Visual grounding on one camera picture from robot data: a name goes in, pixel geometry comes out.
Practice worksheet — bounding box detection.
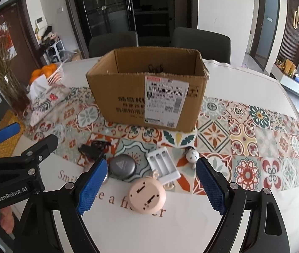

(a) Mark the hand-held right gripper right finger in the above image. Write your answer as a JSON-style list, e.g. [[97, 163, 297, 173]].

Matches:
[[195, 157, 291, 253]]

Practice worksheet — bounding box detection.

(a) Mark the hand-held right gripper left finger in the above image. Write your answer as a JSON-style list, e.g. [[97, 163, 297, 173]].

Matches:
[[20, 159, 109, 253]]

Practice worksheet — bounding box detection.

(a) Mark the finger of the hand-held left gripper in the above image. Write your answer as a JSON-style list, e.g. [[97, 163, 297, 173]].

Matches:
[[0, 134, 59, 180], [0, 122, 21, 164]]

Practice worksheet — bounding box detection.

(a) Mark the small white figure keychain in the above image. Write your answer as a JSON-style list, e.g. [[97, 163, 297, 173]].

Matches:
[[184, 146, 200, 170]]

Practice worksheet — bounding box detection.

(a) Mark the white battery charger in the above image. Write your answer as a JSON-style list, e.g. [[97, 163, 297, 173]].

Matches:
[[147, 148, 181, 184]]

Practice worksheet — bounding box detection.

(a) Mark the brown cardboard box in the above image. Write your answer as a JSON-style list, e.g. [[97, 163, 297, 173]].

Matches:
[[86, 47, 210, 133]]

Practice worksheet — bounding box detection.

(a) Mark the person's left hand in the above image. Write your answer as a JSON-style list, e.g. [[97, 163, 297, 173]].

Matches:
[[0, 207, 17, 234]]

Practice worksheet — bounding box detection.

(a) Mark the yellow woven mat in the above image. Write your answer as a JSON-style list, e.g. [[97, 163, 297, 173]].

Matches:
[[0, 111, 25, 159]]

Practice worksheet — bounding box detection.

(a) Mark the glass vase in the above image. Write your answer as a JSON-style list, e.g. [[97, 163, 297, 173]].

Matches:
[[0, 76, 30, 117]]

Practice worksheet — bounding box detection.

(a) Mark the grey round device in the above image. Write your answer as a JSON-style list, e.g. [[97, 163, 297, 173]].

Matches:
[[108, 154, 137, 182]]

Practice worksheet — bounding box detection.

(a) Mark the printed fabric tissue cover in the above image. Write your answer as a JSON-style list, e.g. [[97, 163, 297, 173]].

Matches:
[[28, 75, 71, 125]]

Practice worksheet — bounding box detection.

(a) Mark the white printed tablecloth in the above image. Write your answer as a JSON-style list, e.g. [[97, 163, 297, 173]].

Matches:
[[0, 57, 299, 253]]

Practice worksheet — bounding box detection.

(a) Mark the pink round device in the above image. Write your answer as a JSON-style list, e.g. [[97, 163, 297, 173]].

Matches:
[[129, 170, 175, 217]]

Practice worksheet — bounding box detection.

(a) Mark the patterned tile-print table runner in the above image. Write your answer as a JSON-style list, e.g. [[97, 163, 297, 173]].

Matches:
[[24, 86, 299, 194]]

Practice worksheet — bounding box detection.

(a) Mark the white slatted fruit basket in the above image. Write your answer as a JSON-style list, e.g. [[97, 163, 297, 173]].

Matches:
[[45, 63, 65, 85]]

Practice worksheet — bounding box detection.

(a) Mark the pile of oranges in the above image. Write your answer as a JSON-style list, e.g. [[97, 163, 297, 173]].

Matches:
[[29, 64, 60, 85]]

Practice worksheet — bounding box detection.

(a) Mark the white shoe rack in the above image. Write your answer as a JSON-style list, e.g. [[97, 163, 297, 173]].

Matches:
[[45, 39, 66, 64]]

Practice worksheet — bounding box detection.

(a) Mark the small floor cardboard box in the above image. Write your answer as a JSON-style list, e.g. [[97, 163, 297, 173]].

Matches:
[[70, 50, 84, 61]]

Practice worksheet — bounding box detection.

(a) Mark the brown wooden door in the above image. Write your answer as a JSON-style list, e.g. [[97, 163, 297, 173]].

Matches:
[[0, 0, 41, 71]]

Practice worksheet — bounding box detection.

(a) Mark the grey dining chair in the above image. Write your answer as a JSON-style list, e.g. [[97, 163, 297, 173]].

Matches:
[[171, 28, 231, 64], [89, 31, 139, 58]]

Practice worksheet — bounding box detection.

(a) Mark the white tv console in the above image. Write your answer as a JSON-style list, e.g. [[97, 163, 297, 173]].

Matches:
[[270, 63, 299, 98]]

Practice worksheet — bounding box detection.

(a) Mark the black glass cabinet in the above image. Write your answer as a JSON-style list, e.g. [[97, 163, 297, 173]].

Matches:
[[62, 0, 192, 51]]

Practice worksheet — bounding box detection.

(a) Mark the grey interior door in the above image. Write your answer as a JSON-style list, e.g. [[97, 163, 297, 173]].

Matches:
[[250, 0, 280, 71]]

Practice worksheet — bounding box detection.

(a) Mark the black charger with cable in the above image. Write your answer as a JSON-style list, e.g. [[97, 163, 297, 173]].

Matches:
[[78, 140, 112, 162]]

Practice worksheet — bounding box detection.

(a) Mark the black cable bundle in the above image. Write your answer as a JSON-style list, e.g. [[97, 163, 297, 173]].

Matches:
[[147, 64, 165, 73]]

